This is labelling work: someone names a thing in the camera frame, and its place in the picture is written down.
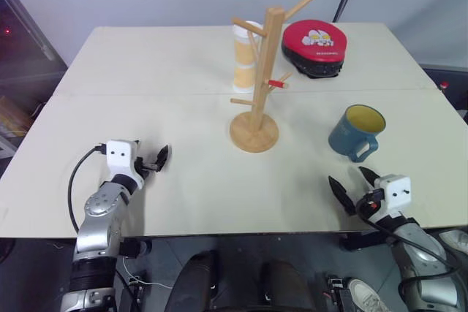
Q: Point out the wooden mug tree stand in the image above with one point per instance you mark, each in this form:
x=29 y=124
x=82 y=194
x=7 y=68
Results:
x=266 y=71

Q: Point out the blue mug yellow inside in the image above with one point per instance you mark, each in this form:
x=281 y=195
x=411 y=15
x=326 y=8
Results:
x=347 y=136

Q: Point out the red black boxing pad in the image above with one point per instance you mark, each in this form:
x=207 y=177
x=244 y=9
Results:
x=314 y=43

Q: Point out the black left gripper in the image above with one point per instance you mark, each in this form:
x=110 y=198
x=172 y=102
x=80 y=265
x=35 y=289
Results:
x=140 y=166

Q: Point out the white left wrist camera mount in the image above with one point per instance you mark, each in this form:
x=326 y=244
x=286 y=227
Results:
x=118 y=158

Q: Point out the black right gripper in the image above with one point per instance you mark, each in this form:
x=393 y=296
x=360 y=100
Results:
x=371 y=204

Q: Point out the dark glass panel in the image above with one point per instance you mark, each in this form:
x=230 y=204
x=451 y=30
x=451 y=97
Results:
x=25 y=56

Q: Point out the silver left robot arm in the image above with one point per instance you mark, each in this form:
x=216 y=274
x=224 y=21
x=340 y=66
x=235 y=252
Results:
x=98 y=217

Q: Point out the red round button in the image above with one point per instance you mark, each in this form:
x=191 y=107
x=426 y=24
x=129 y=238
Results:
x=444 y=85

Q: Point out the dark rounded shape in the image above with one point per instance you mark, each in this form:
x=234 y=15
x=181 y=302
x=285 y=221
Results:
x=283 y=286
x=194 y=282

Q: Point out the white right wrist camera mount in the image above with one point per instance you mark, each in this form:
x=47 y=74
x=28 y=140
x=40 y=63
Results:
x=395 y=193

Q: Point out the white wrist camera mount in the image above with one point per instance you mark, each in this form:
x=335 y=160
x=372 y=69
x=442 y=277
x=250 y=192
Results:
x=395 y=193
x=118 y=158

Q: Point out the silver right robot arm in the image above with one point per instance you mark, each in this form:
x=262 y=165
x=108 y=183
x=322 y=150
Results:
x=420 y=253

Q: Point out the stacked paper cups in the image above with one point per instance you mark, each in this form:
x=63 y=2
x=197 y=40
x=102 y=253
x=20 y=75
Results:
x=244 y=63

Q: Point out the red peg marker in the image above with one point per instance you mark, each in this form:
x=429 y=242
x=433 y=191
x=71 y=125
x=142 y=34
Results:
x=277 y=83

